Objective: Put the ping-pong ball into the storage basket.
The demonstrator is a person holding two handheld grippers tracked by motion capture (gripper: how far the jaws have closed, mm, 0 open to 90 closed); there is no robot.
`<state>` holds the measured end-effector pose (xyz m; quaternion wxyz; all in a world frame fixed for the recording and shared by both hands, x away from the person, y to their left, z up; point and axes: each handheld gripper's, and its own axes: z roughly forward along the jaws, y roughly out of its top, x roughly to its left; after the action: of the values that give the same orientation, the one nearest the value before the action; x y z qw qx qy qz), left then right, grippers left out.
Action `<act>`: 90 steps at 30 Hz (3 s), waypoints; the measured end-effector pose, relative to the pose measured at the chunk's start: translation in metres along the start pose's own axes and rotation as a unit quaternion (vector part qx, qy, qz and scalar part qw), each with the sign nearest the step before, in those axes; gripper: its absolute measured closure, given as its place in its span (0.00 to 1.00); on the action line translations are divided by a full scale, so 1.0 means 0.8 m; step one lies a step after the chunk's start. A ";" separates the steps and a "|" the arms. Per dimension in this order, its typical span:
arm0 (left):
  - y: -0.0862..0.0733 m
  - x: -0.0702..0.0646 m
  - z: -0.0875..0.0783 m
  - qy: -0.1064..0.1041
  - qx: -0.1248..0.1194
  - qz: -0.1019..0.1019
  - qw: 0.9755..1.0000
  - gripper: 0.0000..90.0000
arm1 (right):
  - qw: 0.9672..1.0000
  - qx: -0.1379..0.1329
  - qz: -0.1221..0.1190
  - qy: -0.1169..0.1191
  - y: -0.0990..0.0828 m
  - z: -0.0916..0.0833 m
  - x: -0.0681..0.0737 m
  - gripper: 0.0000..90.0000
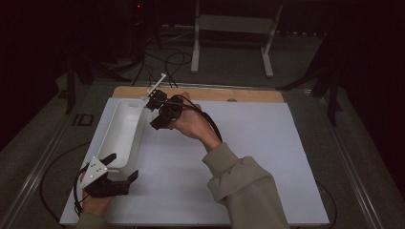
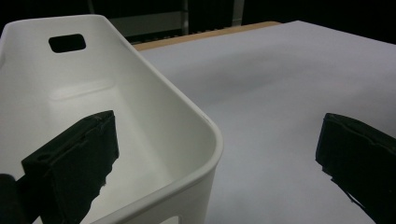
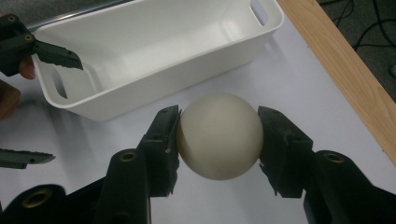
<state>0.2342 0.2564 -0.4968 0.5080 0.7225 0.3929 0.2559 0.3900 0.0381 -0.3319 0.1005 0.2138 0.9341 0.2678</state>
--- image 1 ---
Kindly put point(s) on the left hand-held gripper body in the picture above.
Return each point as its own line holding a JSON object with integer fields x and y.
{"x": 95, "y": 172}

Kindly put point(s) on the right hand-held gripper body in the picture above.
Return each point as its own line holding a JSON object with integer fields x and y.
{"x": 172, "y": 108}

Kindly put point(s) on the white plastic bin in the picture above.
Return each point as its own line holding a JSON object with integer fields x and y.
{"x": 122, "y": 133}

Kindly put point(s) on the person's right hand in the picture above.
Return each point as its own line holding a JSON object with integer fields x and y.
{"x": 191, "y": 122}

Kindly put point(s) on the person's left hand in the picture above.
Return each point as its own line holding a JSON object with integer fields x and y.
{"x": 95, "y": 205}

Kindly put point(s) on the white metal stand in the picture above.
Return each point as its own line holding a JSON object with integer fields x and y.
{"x": 195, "y": 47}

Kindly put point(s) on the black tripod stand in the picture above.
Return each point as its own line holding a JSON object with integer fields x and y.
{"x": 70, "y": 89}
{"x": 332, "y": 101}

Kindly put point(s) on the dark equipment rack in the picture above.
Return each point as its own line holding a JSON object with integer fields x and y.
{"x": 138, "y": 19}

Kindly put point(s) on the pale table mat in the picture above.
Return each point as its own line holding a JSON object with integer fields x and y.
{"x": 270, "y": 143}

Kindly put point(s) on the black rectangular floor bracket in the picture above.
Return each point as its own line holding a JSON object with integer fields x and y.
{"x": 83, "y": 120}

